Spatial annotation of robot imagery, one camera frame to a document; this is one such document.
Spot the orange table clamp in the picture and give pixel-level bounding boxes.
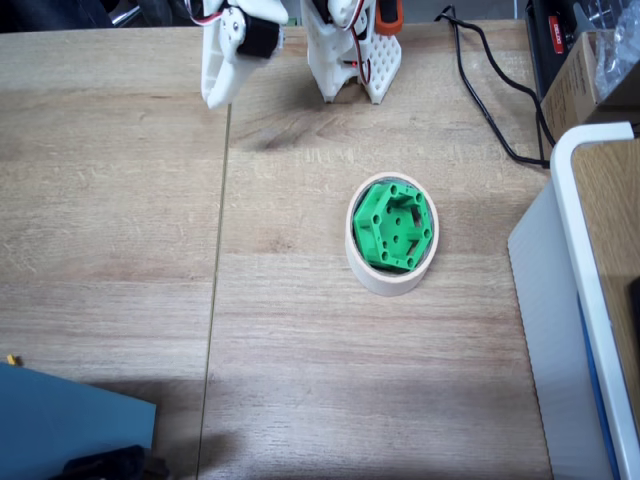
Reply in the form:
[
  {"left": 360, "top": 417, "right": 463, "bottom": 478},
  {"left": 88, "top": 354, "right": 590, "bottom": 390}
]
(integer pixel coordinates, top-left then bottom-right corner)
[{"left": 374, "top": 0, "right": 405, "bottom": 36}]

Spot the clear plastic bag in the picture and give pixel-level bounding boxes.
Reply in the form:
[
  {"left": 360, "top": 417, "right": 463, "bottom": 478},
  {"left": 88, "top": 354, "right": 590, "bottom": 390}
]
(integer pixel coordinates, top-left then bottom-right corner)
[{"left": 573, "top": 0, "right": 640, "bottom": 102}]

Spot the brown cardboard box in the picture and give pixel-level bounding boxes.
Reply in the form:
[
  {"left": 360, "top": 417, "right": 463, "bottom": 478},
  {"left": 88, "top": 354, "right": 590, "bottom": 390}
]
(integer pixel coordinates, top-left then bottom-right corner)
[{"left": 539, "top": 30, "right": 640, "bottom": 147}]

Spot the arm servo cable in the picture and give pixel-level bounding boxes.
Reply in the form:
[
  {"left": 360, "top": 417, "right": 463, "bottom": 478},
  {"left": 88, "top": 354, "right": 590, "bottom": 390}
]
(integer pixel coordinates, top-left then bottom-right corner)
[{"left": 348, "top": 23, "right": 373, "bottom": 85}]

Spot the green hexagonal printed component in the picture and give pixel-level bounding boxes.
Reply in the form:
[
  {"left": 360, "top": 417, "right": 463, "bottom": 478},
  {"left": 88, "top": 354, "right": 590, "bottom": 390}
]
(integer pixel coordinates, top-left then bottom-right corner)
[{"left": 351, "top": 181, "right": 434, "bottom": 273}]

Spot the black office chair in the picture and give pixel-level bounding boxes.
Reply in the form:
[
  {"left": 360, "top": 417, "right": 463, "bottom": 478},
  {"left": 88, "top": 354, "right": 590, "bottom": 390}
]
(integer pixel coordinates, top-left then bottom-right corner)
[{"left": 112, "top": 0, "right": 206, "bottom": 27}]

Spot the beige masking tape roll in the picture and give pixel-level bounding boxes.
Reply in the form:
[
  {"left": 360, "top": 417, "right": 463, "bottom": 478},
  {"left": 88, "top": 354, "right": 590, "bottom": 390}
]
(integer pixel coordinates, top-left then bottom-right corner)
[{"left": 344, "top": 171, "right": 441, "bottom": 298}]

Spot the black power supply unit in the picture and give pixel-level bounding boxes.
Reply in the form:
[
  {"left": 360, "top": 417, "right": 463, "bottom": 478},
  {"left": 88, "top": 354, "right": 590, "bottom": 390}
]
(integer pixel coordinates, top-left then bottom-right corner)
[{"left": 524, "top": 0, "right": 601, "bottom": 101}]

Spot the blue-grey flat panel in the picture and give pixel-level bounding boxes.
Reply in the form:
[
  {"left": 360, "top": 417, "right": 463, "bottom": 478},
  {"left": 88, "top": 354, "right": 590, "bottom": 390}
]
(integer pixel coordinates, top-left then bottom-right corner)
[{"left": 0, "top": 362, "right": 158, "bottom": 480}]

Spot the black power cable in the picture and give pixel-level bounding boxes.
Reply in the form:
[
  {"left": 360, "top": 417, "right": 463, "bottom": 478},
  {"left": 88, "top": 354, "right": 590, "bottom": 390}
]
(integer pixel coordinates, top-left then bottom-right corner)
[{"left": 433, "top": 3, "right": 552, "bottom": 169}]

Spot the gripper servo cable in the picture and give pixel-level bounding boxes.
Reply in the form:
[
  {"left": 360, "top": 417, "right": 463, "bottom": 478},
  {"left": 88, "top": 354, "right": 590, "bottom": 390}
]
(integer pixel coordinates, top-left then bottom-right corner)
[{"left": 187, "top": 0, "right": 227, "bottom": 27}]

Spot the person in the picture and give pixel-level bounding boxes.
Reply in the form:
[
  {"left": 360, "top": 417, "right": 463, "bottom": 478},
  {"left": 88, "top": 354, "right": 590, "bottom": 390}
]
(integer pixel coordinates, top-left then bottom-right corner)
[{"left": 0, "top": 0, "right": 117, "bottom": 34}]

